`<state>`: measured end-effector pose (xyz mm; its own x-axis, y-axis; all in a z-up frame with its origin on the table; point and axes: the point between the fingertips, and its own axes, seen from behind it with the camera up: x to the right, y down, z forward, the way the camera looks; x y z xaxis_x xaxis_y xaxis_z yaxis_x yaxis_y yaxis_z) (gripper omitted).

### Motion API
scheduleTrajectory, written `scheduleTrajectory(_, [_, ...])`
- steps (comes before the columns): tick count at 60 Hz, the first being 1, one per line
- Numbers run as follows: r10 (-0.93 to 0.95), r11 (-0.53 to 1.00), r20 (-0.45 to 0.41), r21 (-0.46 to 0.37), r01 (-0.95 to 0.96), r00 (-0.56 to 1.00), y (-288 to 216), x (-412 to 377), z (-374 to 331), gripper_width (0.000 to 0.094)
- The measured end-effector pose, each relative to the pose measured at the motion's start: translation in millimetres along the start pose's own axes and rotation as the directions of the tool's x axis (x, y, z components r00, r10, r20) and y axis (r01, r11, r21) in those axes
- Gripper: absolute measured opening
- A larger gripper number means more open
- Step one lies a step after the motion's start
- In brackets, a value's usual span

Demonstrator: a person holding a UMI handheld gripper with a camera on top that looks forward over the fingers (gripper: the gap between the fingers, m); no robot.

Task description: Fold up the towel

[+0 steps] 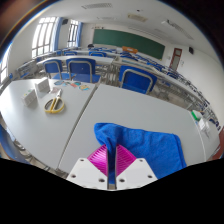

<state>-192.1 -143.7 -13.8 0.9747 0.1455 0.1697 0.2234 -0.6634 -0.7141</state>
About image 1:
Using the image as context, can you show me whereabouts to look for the large window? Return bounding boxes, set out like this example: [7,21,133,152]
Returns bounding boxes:
[31,16,58,59]

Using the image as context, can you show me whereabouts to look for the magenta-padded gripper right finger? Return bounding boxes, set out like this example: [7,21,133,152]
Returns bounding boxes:
[114,143,158,190]

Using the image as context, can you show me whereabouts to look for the blue chair with metal frame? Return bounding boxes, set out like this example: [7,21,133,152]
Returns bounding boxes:
[42,58,65,81]
[65,57,101,84]
[118,65,158,96]

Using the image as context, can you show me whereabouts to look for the yellow-handled scissors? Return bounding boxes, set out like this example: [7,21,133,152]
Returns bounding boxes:
[49,88,63,113]

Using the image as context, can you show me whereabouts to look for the green chalkboard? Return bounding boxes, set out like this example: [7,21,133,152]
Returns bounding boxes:
[92,28,166,61]

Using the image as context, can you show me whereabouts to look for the orange object on lectern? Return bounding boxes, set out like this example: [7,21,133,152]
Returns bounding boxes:
[121,45,139,55]

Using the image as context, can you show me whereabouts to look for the rows of blue chairs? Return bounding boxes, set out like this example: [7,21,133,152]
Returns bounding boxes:
[54,46,221,132]

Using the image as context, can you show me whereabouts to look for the yellow tape roll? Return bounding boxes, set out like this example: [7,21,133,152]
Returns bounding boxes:
[44,97,66,115]

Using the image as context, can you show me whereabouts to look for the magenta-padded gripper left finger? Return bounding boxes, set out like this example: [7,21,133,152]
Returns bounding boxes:
[65,143,110,190]

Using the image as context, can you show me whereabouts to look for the green and white box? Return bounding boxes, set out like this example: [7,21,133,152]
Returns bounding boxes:
[190,109,203,122]

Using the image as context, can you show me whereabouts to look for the blue towel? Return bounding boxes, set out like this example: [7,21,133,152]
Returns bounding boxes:
[93,122,188,180]

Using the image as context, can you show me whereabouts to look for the small white carton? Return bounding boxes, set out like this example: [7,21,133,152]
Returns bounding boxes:
[198,117,210,131]

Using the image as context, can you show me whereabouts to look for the red-brown door with window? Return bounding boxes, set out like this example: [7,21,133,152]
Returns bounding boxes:
[168,47,184,71]

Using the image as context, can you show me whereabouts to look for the narrow window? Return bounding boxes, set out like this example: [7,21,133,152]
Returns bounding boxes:
[67,19,80,48]

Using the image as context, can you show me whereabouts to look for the long white desk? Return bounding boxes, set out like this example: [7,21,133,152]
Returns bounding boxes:
[111,57,215,112]
[35,54,116,68]

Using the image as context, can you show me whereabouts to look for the colourful cards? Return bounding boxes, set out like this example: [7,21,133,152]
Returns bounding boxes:
[53,79,91,92]

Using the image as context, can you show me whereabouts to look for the ceiling lights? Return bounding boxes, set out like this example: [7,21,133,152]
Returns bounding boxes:
[81,2,195,40]

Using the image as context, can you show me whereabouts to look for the blue curtain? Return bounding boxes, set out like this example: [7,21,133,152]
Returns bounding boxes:
[52,17,63,53]
[75,21,84,48]

